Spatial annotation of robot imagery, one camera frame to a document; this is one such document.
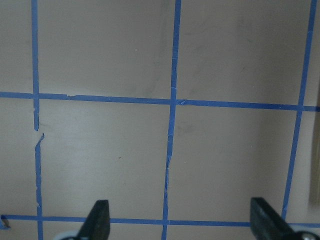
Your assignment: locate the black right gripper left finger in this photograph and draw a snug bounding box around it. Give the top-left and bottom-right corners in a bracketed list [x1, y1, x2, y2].
[74, 200, 111, 240]

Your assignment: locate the yellow woven basket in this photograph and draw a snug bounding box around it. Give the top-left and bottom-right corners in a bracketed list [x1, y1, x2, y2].
[309, 111, 320, 207]

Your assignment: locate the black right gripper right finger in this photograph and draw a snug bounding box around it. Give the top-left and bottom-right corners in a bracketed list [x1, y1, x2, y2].
[249, 197, 320, 240]

